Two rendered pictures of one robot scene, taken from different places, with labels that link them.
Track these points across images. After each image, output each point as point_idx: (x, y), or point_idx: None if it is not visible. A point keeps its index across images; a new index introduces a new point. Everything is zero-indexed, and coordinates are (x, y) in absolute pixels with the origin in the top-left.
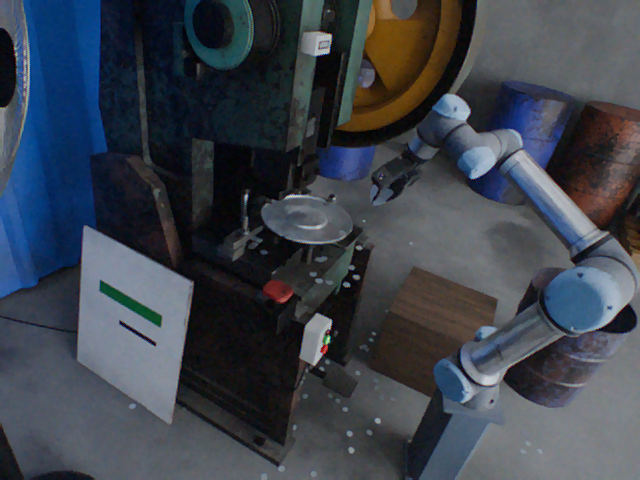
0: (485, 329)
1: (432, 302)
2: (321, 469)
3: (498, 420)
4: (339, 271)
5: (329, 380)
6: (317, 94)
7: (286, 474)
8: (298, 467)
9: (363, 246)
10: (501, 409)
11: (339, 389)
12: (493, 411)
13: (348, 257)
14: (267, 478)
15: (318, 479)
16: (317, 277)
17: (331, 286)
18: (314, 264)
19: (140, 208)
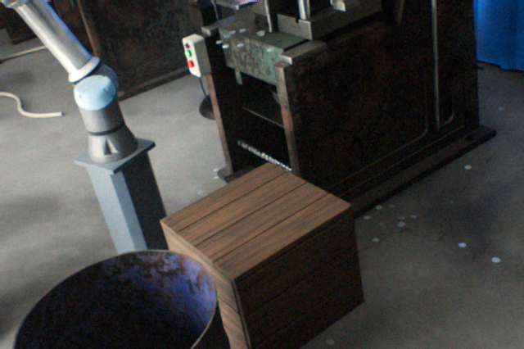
0: (105, 80)
1: (263, 201)
2: (201, 197)
3: (79, 156)
4: (268, 65)
5: (248, 169)
6: None
7: (210, 180)
8: (210, 186)
9: (280, 58)
10: (83, 160)
11: (235, 174)
12: (87, 156)
13: (278, 61)
14: (214, 171)
15: (194, 194)
16: (237, 32)
17: (261, 71)
18: (255, 31)
19: None
